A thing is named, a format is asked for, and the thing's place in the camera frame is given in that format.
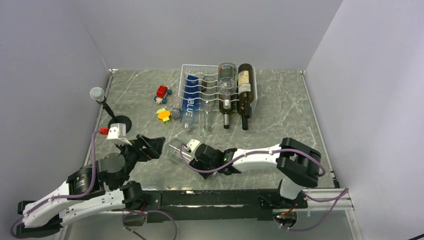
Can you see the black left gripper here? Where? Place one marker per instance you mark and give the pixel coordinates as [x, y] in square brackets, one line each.
[153, 150]

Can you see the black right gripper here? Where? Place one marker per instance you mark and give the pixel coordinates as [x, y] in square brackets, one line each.
[197, 163]

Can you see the clear round glass bottle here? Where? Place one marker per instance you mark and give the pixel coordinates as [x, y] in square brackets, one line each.
[227, 83]
[177, 151]

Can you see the blue square water bottle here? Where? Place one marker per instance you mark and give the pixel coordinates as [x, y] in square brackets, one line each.
[189, 102]

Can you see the dark green wine bottle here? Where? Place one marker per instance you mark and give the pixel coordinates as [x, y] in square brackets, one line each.
[226, 117]
[245, 121]

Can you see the clear glass wine bottle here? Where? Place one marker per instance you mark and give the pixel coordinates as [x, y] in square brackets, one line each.
[208, 106]

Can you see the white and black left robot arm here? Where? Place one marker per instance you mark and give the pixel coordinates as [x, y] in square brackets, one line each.
[100, 187]

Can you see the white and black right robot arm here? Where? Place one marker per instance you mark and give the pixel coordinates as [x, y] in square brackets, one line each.
[299, 163]

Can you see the colourful toy block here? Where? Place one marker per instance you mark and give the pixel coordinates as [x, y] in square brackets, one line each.
[164, 115]

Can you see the red toy block car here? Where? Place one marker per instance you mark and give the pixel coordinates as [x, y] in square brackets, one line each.
[161, 94]

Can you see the grey microphone on stand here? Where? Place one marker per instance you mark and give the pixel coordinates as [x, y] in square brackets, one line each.
[98, 94]

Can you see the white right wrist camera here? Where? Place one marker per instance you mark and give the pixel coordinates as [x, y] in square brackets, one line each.
[192, 145]

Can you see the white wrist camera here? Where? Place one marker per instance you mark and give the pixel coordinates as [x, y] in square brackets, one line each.
[117, 134]
[192, 145]

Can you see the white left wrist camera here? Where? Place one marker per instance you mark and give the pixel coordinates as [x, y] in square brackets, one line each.
[117, 134]

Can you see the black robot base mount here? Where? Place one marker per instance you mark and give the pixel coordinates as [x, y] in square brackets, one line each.
[217, 204]

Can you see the white wire wine rack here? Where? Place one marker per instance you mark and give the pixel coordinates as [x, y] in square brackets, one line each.
[200, 71]

